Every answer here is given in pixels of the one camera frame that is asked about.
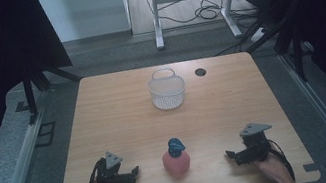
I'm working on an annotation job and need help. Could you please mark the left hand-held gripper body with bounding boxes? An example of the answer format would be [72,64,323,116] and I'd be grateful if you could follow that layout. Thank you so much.
[91,149,127,183]

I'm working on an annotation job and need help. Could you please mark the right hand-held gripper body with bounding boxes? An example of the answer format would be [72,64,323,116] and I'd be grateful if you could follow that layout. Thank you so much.
[237,119,278,164]

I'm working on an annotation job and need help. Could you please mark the red round fruit toy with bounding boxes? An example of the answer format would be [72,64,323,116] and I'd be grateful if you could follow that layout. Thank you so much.
[158,135,194,182]

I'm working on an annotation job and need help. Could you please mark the white plastic basket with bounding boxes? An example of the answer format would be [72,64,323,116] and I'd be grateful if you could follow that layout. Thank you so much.
[145,65,190,112]

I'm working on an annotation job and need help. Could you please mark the black metal stand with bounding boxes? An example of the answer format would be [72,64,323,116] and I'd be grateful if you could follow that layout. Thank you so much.
[18,57,89,125]
[237,0,320,92]

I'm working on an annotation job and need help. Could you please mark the white power strip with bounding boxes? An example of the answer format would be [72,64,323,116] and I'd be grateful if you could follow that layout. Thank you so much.
[249,26,269,44]

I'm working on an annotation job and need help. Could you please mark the black floor bracket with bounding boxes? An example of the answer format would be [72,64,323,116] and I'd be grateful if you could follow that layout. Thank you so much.
[13,100,30,113]
[32,121,60,148]

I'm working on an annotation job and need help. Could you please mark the black floor cables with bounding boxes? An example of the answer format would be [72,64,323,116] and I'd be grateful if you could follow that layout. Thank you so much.
[154,0,268,66]

